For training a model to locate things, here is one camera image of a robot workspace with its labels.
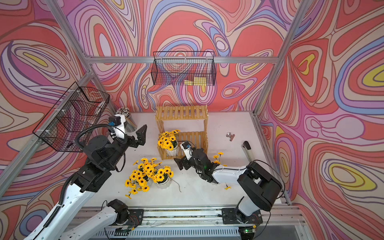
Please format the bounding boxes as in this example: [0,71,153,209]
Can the sunflower pot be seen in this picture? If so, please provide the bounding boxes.
[152,166,174,189]
[158,130,180,157]
[125,158,159,199]
[213,152,231,190]

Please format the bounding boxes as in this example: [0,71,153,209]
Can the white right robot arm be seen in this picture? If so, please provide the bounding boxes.
[174,147,283,224]

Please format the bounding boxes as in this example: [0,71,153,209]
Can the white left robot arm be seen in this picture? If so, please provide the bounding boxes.
[26,124,148,240]

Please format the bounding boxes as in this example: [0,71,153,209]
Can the cup of pencils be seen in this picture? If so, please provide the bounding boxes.
[116,108,137,133]

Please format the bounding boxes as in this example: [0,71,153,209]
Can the wooden two-tier shelf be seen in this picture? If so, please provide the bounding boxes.
[156,106,208,160]

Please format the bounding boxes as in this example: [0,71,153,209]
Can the silver metal bulldog clip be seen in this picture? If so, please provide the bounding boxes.
[226,132,235,142]

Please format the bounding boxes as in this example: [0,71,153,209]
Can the grey stapler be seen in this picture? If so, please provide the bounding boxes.
[241,141,255,162]

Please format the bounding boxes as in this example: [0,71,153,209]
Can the yellow sticky notes pad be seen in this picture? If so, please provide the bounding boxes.
[184,77,208,87]

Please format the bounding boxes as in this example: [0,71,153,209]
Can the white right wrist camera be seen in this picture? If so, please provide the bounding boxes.
[180,141,193,161]

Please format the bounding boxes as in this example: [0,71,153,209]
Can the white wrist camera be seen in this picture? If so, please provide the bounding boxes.
[180,141,193,161]
[108,114,126,140]

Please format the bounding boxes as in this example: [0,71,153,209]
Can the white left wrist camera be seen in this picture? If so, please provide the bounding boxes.
[108,114,126,140]

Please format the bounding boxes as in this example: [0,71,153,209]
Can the black wire basket left wall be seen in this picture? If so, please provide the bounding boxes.
[33,83,110,153]

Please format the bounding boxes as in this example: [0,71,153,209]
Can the black wire basket wall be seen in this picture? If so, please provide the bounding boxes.
[151,51,217,87]
[33,83,110,153]

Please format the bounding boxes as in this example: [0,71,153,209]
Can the black wire basket back wall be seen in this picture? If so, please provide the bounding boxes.
[151,51,217,87]

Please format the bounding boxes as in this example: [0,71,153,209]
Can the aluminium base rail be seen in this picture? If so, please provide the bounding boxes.
[60,205,312,240]

